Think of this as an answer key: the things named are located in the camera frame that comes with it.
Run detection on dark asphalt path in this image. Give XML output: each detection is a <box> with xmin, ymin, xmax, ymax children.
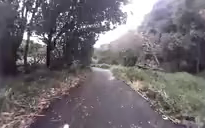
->
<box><xmin>29</xmin><ymin>66</ymin><xmax>188</xmax><ymax>128</ymax></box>

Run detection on row of tall trees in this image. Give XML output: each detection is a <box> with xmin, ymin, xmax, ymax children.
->
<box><xmin>0</xmin><ymin>0</ymin><xmax>128</xmax><ymax>77</ymax></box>

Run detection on overgrown green grass verge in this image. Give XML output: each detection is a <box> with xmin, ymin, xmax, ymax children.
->
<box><xmin>91</xmin><ymin>63</ymin><xmax>205</xmax><ymax>128</ymax></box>

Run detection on dense trees and bushes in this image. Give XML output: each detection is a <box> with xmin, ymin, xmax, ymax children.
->
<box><xmin>93</xmin><ymin>0</ymin><xmax>205</xmax><ymax>75</ymax></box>

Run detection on leaf-strewn grass verge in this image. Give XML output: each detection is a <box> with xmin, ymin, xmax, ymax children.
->
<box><xmin>0</xmin><ymin>65</ymin><xmax>92</xmax><ymax>128</ymax></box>

